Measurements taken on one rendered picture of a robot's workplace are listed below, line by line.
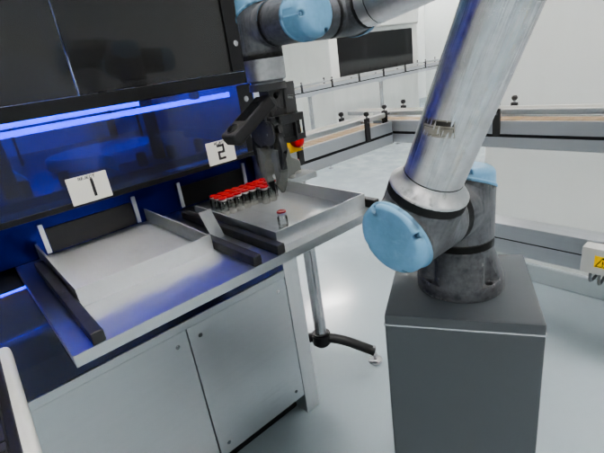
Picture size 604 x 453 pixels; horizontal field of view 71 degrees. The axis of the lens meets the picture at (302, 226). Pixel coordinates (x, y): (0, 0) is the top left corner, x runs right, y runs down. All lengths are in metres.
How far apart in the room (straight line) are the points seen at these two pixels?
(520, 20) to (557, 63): 1.67
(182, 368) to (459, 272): 0.82
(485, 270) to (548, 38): 1.54
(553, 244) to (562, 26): 0.94
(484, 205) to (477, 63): 0.28
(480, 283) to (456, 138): 0.31
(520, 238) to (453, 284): 0.98
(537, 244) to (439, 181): 1.17
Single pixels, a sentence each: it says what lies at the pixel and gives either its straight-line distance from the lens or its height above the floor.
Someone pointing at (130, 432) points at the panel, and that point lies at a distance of 1.31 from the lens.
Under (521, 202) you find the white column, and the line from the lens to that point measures 2.37.
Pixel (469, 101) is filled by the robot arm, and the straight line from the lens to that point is 0.54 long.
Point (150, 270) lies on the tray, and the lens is 0.83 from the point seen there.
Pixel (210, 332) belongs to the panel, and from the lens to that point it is 1.28.
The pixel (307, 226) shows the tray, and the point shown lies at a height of 0.90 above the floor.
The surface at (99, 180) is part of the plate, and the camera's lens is 1.04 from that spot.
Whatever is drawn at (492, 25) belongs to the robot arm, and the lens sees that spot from 0.53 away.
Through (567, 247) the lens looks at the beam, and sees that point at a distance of 1.70.
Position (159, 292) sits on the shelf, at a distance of 0.77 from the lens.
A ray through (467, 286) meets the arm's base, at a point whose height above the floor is 0.82.
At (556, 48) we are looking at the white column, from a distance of 2.19.
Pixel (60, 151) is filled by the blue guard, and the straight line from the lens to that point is 1.02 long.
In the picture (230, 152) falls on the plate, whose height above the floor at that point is 1.01.
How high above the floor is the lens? 1.21
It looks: 21 degrees down
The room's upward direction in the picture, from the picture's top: 8 degrees counter-clockwise
